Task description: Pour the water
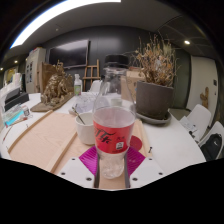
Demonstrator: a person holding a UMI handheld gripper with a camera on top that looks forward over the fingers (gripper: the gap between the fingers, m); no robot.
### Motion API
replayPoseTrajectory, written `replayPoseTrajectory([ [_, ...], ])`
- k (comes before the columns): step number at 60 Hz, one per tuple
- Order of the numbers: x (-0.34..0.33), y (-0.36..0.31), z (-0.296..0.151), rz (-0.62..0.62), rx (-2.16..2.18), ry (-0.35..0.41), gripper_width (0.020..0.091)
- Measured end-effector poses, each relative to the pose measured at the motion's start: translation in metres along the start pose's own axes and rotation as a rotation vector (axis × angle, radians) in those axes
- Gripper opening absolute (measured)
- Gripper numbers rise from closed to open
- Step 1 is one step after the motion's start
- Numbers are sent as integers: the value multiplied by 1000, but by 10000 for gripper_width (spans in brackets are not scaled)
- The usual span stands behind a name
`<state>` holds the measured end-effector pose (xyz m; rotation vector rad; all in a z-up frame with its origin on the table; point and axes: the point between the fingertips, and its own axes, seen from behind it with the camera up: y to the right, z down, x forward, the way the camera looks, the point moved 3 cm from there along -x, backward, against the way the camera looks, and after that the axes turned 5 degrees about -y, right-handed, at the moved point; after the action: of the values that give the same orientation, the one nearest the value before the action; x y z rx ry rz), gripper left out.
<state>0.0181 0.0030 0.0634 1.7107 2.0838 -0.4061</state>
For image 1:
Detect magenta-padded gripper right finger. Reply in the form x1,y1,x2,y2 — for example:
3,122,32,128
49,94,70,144
124,146,165,190

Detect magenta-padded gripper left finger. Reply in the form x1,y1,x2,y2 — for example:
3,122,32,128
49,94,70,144
57,145,100,189

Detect clear red-labelled drink bottle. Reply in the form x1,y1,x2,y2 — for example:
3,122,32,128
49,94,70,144
92,54,137,180

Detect white ceramic cup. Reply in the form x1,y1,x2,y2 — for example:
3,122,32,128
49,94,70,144
74,111,98,146

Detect grey plant saucer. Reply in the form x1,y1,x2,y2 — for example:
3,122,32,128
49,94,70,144
134,111,173,126

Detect metal spoon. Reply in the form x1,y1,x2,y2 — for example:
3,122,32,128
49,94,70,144
71,105,87,126

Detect printed newspaper sheet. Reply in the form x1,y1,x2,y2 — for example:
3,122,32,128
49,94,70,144
68,91,99,116

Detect papers on chair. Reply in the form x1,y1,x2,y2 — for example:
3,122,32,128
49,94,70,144
179,114,198,134

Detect dried plant in grey pot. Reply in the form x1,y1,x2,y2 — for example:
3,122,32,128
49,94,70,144
128,33,178,121

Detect green-labelled spray bottle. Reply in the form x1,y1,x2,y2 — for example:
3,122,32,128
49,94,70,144
73,73,83,97

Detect black backpack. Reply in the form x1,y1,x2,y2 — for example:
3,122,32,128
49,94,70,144
199,133,224,162

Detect white chair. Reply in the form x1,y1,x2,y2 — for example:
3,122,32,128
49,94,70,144
198,120,224,161
88,79,103,94
179,103,213,143

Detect small paint jar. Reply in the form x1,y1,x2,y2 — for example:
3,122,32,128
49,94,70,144
20,104,31,117

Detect brown cardboard box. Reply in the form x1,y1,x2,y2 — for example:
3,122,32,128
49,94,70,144
125,68,146,101

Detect wooden easel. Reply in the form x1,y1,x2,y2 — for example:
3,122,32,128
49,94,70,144
82,59,102,92

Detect colourful painting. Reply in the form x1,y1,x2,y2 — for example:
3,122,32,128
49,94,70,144
2,103,26,128

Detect black box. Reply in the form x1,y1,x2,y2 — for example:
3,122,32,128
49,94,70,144
3,91,30,113

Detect wooden figure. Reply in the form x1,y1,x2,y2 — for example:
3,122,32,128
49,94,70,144
199,86,210,109

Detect brown carved wooden panel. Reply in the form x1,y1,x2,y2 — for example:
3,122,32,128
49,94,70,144
40,62,58,94

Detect long ceiling light strip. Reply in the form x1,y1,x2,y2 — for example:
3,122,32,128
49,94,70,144
9,0,123,49

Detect black wall screen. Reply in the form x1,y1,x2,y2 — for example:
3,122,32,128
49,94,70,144
48,39,90,69

